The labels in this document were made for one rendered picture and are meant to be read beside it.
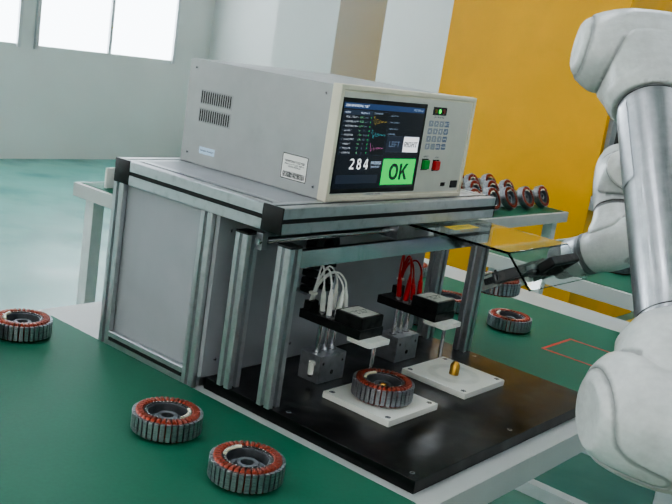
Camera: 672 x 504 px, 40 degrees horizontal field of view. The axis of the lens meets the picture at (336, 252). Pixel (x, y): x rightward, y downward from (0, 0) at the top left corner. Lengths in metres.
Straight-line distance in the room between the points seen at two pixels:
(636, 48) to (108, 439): 0.98
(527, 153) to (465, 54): 0.72
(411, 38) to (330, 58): 2.62
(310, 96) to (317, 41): 4.07
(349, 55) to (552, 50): 1.22
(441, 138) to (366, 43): 4.01
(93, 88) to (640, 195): 7.95
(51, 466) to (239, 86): 0.77
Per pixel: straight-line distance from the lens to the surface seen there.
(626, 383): 1.10
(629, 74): 1.43
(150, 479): 1.37
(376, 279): 2.00
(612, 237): 1.96
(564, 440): 1.77
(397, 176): 1.76
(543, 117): 5.38
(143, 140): 9.44
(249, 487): 1.35
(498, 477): 1.57
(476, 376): 1.89
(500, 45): 5.55
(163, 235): 1.73
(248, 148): 1.74
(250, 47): 9.42
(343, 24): 5.66
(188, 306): 1.69
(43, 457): 1.42
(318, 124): 1.62
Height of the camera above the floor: 1.38
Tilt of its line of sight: 12 degrees down
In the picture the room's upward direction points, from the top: 9 degrees clockwise
